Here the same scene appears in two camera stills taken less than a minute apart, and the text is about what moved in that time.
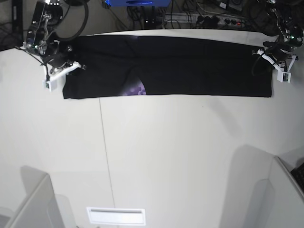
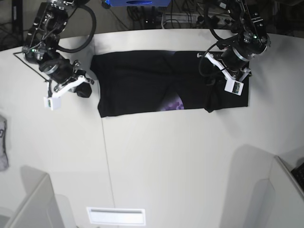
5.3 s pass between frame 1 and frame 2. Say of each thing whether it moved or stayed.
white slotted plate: stayed
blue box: stayed
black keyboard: stayed
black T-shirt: moved
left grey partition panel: stayed
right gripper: moved
